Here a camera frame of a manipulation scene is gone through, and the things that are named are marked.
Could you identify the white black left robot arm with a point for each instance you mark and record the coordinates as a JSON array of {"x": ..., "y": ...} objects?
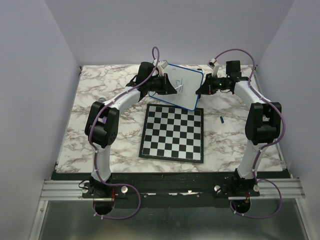
[{"x": 103, "y": 120}]

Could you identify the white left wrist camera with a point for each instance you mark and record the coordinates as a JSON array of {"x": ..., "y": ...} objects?
[{"x": 160, "y": 68}]

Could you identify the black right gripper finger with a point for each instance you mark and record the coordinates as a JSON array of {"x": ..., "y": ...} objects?
[
  {"x": 205, "y": 89},
  {"x": 208, "y": 80}
]

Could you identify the blue framed whiteboard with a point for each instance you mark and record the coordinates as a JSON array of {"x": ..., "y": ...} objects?
[{"x": 191, "y": 79}]

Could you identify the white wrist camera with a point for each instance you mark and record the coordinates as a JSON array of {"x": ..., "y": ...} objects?
[
  {"x": 160, "y": 68},
  {"x": 214, "y": 65}
]

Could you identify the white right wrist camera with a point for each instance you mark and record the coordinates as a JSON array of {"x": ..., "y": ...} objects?
[{"x": 214, "y": 65}]

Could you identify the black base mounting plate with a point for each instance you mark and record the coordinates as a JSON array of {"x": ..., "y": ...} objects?
[{"x": 135, "y": 191}]

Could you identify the purple glitter microphone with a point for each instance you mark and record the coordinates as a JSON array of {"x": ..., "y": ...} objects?
[{"x": 101, "y": 99}]

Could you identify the black white chessboard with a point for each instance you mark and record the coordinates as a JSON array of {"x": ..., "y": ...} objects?
[{"x": 174, "y": 134}]

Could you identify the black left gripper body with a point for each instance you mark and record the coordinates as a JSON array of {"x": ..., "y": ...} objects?
[{"x": 156, "y": 84}]

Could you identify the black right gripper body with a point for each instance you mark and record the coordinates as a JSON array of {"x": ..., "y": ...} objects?
[{"x": 218, "y": 83}]

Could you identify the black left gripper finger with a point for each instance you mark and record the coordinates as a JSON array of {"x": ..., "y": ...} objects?
[
  {"x": 162, "y": 91},
  {"x": 169, "y": 88}
]

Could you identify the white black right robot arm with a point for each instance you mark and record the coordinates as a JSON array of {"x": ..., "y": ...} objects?
[{"x": 262, "y": 127}]

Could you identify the aluminium frame rail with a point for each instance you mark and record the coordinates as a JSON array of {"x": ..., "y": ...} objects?
[{"x": 278, "y": 213}]

